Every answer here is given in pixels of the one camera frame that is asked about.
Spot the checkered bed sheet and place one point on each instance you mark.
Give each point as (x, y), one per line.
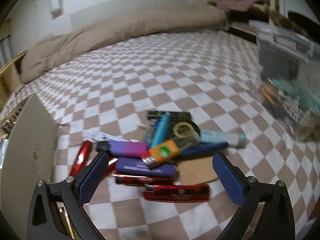
(210, 74)

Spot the wooden shelf unit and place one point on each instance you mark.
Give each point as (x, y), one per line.
(10, 77)

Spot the round wooden coaster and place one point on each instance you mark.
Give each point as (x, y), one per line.
(196, 171)

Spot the white silver lighter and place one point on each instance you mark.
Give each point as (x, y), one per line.
(101, 136)

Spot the red lighter middle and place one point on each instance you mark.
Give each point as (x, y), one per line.
(110, 168)

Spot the white wall device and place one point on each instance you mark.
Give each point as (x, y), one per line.
(55, 8)

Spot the red lighter upper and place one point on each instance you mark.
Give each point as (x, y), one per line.
(81, 157)

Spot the white shoe box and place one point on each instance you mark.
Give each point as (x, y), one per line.
(29, 157)

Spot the red lighter under purple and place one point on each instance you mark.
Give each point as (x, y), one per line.
(131, 180)

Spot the gold metallic lighter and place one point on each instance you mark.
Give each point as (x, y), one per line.
(65, 220)

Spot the purple lighter with text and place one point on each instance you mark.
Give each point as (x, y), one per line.
(137, 167)

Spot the beige quilted blanket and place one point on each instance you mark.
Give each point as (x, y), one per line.
(53, 51)

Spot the pale teal tube lighter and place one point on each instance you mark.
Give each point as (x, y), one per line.
(237, 140)

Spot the orange lighter green label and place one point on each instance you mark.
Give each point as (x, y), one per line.
(159, 154)

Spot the purple pink gradient vape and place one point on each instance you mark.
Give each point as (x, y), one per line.
(124, 149)

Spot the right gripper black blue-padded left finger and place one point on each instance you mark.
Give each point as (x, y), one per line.
(44, 221)

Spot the clear plastic bag of items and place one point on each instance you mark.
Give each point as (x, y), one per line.
(289, 78)

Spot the red lighter front right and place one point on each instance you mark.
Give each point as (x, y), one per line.
(177, 193)

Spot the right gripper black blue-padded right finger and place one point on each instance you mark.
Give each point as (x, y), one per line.
(276, 220)

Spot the black gold seal packet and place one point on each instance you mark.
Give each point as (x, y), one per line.
(179, 122)

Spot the light blue lighter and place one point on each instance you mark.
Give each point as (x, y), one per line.
(161, 131)

